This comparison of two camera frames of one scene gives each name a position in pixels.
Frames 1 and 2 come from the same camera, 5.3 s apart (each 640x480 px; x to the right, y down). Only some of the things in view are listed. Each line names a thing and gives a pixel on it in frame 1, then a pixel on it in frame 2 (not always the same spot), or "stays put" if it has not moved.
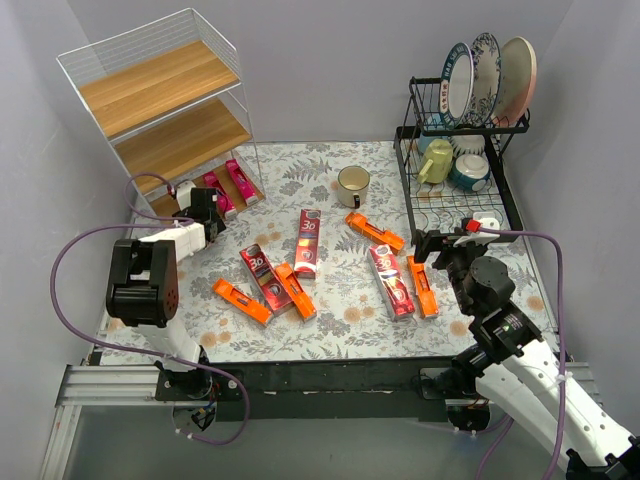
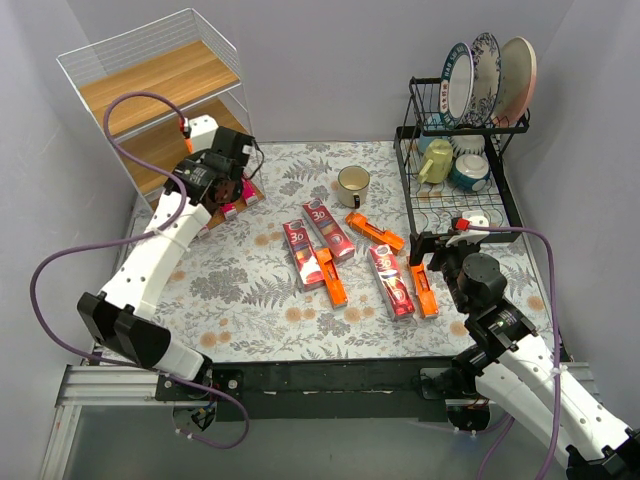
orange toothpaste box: x=241 y=301 → x=188 y=144
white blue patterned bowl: x=467 y=144 stays put
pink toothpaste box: x=241 y=182 stays put
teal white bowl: x=465 y=170 stays put
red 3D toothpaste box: x=391 y=281 stays put
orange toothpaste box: x=300 y=298 → x=337 y=288
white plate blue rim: x=456 y=86 stays put
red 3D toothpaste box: x=308 y=244 → x=328 y=230
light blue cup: x=432 y=131 stays put
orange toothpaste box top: x=391 y=241 stays put
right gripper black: x=435 y=245 stays put
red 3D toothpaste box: x=272 y=288 → x=303 y=255
